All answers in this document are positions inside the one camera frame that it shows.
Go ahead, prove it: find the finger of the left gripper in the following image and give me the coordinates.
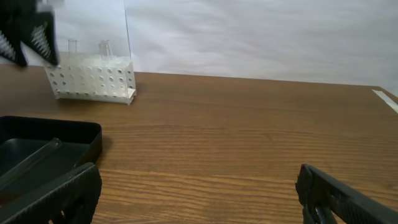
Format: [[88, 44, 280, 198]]
[[0, 0, 28, 68], [17, 0, 60, 67]]

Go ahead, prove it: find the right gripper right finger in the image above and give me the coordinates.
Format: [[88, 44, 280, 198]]
[[295, 163, 398, 224]]

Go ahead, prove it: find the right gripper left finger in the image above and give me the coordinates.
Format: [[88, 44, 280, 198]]
[[0, 162, 103, 224]]

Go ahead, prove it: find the clear test tube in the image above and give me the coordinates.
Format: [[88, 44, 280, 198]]
[[67, 39, 78, 57], [98, 39, 114, 57], [0, 137, 63, 191]]

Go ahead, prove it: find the black tray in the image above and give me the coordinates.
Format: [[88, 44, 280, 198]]
[[0, 115, 104, 206]]

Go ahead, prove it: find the white test tube rack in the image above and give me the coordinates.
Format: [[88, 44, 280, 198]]
[[44, 52, 137, 106]]

